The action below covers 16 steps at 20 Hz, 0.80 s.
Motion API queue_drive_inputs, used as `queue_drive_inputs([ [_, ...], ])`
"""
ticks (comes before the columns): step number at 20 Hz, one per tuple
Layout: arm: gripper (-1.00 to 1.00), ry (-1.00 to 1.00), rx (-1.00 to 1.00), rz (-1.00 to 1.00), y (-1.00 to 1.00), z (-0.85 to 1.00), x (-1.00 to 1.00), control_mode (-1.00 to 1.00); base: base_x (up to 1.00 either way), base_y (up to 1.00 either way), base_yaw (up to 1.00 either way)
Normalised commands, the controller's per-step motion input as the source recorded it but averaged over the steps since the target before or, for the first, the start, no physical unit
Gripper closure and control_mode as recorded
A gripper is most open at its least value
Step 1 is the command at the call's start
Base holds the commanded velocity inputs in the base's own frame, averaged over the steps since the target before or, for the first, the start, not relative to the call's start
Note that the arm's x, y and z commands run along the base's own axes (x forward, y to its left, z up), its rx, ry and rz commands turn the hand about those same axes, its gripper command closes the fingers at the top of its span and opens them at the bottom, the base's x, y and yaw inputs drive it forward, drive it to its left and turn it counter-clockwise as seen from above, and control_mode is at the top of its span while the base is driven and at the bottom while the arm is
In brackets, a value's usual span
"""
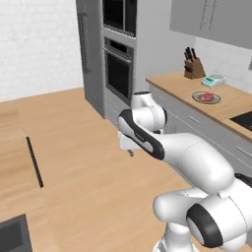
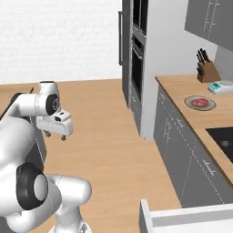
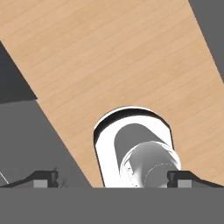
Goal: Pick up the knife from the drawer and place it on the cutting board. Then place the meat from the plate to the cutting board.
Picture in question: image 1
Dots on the grey round plate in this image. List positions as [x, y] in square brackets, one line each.
[197, 98]

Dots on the black wall oven stack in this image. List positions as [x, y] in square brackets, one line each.
[118, 72]

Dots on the grey base cupboards run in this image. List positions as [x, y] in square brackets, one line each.
[203, 128]

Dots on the red meat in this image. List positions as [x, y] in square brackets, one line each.
[207, 96]

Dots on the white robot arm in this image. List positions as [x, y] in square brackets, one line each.
[197, 164]

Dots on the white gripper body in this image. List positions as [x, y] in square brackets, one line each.
[126, 141]

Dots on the black hob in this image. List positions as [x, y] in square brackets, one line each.
[244, 120]

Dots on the grey wall cupboards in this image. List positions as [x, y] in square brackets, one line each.
[213, 16]

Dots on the wooden knife block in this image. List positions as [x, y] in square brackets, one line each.
[193, 69]

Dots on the grey fridge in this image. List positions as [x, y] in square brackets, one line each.
[93, 65]

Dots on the dark grey sink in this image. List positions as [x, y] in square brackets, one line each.
[14, 234]

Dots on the teal kitchen scale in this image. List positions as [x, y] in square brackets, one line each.
[213, 80]

